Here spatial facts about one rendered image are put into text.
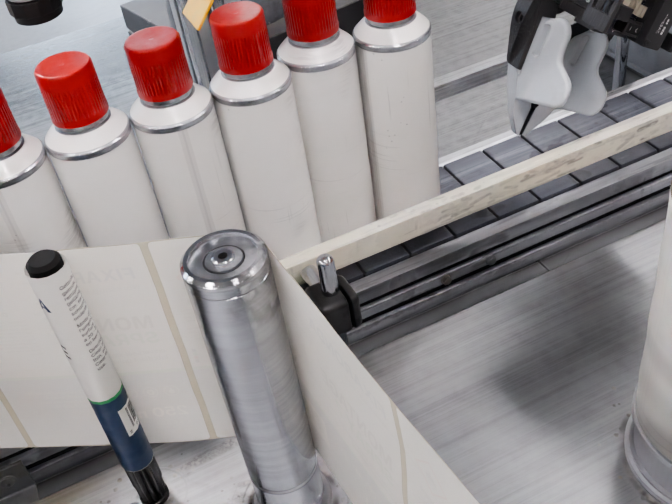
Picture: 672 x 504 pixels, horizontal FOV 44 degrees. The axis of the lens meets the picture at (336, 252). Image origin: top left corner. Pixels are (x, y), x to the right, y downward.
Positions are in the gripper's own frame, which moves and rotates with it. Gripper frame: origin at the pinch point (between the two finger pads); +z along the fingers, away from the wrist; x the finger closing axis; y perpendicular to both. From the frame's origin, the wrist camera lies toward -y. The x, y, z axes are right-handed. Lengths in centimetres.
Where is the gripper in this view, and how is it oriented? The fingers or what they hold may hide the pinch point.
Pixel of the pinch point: (519, 114)
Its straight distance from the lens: 66.9
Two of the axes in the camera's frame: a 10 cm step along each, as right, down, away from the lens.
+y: 4.2, 5.5, -7.2
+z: -3.3, 8.3, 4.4
